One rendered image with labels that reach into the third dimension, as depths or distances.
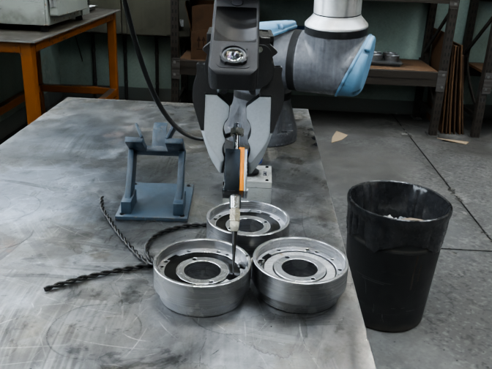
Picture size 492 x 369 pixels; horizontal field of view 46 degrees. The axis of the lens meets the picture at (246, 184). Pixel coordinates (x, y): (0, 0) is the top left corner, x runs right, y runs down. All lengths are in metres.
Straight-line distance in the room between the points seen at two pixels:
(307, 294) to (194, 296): 0.11
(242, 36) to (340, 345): 0.31
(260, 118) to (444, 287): 1.81
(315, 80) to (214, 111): 0.49
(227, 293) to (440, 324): 1.59
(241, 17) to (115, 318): 0.32
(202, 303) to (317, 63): 0.60
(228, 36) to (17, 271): 0.36
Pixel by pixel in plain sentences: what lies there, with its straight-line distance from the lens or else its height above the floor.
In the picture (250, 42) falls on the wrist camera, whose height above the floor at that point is 1.07.
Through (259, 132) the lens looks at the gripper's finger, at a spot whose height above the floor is 0.97.
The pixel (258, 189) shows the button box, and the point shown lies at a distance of 0.84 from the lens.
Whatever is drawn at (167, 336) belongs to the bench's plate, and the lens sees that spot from 0.59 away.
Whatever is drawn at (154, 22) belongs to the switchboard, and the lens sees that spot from 4.45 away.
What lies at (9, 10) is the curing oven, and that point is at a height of 0.87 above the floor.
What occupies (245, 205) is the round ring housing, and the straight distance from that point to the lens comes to 0.78.
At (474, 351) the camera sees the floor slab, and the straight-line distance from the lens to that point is 2.05.
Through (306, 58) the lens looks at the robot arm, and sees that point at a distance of 1.08.
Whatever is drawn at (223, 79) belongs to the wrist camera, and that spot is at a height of 1.04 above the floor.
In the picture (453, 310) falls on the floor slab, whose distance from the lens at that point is 2.24.
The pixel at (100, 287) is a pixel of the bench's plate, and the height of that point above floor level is 0.80.
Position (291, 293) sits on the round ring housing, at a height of 0.83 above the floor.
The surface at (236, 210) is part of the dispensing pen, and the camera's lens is 0.63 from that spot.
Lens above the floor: 1.15
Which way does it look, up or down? 22 degrees down
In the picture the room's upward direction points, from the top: 3 degrees clockwise
